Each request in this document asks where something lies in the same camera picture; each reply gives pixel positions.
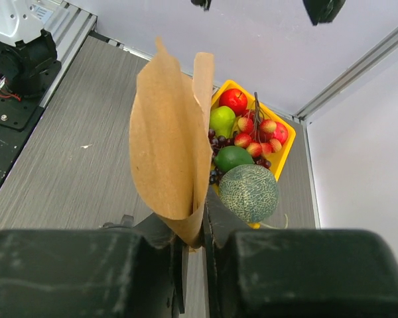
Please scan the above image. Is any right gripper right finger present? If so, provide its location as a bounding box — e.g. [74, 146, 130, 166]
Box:
[202, 189, 398, 317]

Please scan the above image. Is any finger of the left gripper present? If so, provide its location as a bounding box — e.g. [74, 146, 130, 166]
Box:
[302, 0, 346, 26]

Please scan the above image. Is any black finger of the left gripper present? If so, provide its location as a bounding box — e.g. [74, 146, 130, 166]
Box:
[190, 0, 212, 11]

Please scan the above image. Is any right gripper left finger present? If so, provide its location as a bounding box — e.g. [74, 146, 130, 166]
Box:
[0, 215, 188, 317]

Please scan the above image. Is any brown paper coffee filter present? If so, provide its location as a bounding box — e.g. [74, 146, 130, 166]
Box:
[129, 38, 214, 248]

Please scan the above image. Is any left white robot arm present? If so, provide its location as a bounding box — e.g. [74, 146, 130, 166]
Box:
[0, 1, 214, 104]

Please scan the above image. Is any green netted melon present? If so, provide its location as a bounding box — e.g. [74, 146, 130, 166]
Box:
[218, 164, 279, 225]

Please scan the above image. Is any red apple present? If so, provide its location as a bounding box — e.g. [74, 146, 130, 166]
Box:
[273, 122, 289, 146]
[219, 88, 248, 117]

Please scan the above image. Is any black grape bunch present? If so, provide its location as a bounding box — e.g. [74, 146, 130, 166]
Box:
[209, 167, 224, 186]

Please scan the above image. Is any yellow plastic fruit tray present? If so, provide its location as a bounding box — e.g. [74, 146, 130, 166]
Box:
[208, 80, 296, 229]

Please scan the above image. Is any green pear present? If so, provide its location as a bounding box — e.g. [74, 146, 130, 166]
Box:
[209, 106, 236, 138]

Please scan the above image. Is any dark red grape bunch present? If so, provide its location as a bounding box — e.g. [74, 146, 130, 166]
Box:
[210, 130, 271, 169]

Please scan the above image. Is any red cherry bunch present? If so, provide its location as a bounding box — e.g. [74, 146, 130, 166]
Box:
[233, 92, 284, 156]

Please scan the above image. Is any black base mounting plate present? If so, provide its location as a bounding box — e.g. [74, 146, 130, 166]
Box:
[0, 61, 61, 187]

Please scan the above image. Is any aluminium frame rail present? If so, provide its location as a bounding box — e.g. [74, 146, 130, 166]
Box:
[32, 0, 97, 108]

